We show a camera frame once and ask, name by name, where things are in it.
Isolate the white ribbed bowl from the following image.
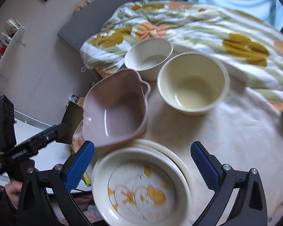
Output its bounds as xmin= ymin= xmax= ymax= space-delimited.
xmin=124 ymin=38 xmax=174 ymax=81

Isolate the white duck-print plate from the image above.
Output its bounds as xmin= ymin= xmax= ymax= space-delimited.
xmin=92 ymin=147 xmax=192 ymax=225

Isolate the person's left hand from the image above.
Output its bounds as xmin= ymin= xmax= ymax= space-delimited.
xmin=5 ymin=181 xmax=22 ymax=209

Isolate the grey headboard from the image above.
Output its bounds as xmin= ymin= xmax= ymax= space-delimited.
xmin=57 ymin=0 xmax=140 ymax=52

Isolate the cream cartoon bowl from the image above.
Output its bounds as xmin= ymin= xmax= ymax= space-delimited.
xmin=157 ymin=52 xmax=230 ymax=115

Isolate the yellow snack packet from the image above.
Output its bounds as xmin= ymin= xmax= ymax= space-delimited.
xmin=82 ymin=173 xmax=92 ymax=187

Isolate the pink handled bowl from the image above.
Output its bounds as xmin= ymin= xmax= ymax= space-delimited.
xmin=82 ymin=69 xmax=151 ymax=147

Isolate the floral striped duvet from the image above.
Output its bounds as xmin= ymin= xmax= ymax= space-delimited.
xmin=80 ymin=0 xmax=283 ymax=110

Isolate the small plush toy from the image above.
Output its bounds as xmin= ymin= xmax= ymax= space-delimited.
xmin=73 ymin=0 xmax=90 ymax=15

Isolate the yellow duck plate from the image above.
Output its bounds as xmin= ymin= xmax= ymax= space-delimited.
xmin=129 ymin=138 xmax=195 ymax=193

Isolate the brown cardboard box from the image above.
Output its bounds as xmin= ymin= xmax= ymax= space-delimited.
xmin=56 ymin=102 xmax=83 ymax=144

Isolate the white wall shelf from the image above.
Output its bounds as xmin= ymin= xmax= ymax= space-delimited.
xmin=0 ymin=19 xmax=26 ymax=79

